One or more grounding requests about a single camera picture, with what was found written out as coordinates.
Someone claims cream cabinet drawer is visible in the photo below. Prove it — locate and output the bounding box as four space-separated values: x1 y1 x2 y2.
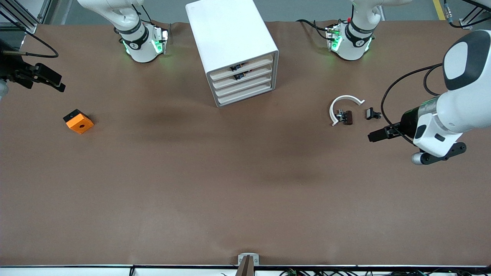
212 64 275 89
209 55 274 81
214 74 275 99

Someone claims white drawer cabinet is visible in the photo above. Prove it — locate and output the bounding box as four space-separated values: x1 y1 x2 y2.
185 0 279 108

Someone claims white curved plastic piece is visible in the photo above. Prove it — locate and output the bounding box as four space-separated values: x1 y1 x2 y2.
329 95 366 127

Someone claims brown narrow bar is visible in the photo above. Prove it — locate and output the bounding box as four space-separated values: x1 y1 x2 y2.
235 255 254 276

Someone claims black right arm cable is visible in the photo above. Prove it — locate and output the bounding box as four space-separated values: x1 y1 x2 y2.
0 11 59 59

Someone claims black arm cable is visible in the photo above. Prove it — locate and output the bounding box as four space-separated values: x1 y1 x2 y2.
0 11 59 59
381 63 445 145

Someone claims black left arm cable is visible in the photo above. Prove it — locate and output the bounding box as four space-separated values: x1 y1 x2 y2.
381 63 445 145

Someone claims orange black switch box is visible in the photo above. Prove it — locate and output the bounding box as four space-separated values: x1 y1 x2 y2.
63 109 94 135

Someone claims aluminium frame profile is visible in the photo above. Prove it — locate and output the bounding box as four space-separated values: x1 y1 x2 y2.
0 0 54 34
458 0 491 30

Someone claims black base cable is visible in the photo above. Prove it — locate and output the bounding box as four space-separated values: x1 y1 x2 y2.
113 3 171 43
296 18 348 41

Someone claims black cable grey plug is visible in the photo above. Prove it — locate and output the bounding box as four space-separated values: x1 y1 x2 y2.
443 0 473 28

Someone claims small grey metal bracket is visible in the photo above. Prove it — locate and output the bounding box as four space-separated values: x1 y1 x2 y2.
238 253 260 266

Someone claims white table edge rail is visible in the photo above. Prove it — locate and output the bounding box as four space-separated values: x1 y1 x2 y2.
0 264 491 276

